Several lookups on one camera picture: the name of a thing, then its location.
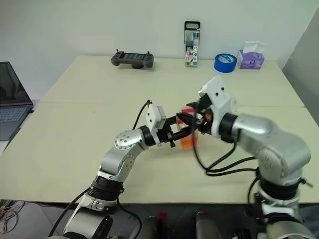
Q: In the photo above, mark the small red block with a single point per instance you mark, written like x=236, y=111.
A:
x=163, y=216

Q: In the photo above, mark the dark grey handheld remote controller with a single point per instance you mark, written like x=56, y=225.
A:
x=132, y=59

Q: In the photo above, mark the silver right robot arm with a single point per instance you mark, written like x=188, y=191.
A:
x=274, y=149

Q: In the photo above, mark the blue tape roll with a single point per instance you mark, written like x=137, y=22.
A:
x=224, y=66

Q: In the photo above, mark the marker pen set case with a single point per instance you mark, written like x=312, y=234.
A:
x=192, y=44

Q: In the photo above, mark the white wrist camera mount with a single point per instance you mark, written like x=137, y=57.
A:
x=154, y=117
x=219, y=99

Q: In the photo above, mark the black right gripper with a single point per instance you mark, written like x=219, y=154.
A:
x=205, y=124

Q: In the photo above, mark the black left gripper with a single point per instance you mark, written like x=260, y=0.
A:
x=165, y=134

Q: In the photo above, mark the purple tissue box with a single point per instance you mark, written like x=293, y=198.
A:
x=250, y=61

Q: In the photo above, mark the grey open laptop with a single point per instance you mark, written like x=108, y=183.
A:
x=11, y=112

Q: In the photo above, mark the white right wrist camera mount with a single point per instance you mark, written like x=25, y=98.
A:
x=219, y=99

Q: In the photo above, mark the grey partition panel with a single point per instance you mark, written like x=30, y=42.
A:
x=306, y=62

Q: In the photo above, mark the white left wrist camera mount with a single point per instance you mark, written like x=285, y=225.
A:
x=154, y=117

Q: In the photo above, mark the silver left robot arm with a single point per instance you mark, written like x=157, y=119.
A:
x=124, y=154

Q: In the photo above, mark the dark rounded shape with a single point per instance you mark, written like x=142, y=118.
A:
x=152, y=229
x=207, y=226

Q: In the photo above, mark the clear bottle with orange drink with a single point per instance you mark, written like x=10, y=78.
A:
x=188, y=143

